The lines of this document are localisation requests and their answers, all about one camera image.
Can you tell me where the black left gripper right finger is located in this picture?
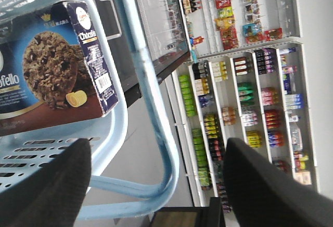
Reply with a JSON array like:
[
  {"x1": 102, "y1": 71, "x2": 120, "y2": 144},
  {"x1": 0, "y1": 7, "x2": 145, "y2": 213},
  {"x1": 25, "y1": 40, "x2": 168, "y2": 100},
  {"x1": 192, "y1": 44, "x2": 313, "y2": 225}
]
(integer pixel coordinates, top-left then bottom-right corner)
[{"x1": 223, "y1": 137, "x2": 332, "y2": 226}]

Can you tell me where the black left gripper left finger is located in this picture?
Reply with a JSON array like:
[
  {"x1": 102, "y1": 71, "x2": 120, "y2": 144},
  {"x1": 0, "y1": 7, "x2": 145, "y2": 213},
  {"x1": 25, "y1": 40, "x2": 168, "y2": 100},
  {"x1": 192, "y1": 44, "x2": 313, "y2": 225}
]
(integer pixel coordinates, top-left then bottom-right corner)
[{"x1": 1, "y1": 138, "x2": 92, "y2": 226}]

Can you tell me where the light blue plastic basket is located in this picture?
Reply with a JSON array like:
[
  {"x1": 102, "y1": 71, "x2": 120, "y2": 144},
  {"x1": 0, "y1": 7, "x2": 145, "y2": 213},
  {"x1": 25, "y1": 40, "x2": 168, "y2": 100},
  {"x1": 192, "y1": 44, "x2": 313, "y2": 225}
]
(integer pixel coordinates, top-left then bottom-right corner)
[{"x1": 1, "y1": 0, "x2": 180, "y2": 221}]

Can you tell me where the blue chocolate cookie box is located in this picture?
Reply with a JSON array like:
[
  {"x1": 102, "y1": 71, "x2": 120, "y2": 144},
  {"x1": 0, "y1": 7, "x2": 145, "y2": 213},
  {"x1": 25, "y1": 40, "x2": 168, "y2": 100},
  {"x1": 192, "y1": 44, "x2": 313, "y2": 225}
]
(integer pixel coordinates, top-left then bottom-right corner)
[{"x1": 1, "y1": 1, "x2": 118, "y2": 136}]

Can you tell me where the white supermarket shelving unit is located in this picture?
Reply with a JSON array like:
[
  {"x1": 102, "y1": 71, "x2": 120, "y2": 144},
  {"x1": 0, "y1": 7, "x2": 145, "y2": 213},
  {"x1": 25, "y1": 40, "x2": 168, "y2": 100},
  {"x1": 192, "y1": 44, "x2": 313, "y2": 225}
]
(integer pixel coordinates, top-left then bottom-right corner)
[{"x1": 167, "y1": 0, "x2": 318, "y2": 211}]

